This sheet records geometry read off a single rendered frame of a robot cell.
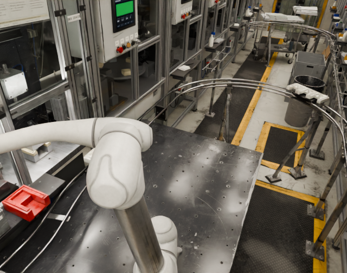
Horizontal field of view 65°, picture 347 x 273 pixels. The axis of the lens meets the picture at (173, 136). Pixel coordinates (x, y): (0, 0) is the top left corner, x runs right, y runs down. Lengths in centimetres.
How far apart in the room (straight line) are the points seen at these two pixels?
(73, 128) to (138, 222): 35
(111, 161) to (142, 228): 29
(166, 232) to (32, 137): 67
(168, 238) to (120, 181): 61
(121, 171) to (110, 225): 94
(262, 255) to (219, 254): 93
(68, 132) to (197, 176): 117
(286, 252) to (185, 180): 108
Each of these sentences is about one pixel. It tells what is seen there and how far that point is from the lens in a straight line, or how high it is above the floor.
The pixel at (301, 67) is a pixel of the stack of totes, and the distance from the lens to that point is 458.
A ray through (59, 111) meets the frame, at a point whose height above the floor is 107.
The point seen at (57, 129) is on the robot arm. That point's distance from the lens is 93.
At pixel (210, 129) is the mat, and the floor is 1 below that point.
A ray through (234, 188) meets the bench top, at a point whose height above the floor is 68.
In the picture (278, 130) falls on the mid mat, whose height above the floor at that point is 1.
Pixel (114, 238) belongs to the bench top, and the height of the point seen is 68.
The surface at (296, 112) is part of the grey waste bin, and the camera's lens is 401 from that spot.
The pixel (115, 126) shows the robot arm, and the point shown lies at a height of 150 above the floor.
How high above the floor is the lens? 195
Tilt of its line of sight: 35 degrees down
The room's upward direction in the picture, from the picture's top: 3 degrees clockwise
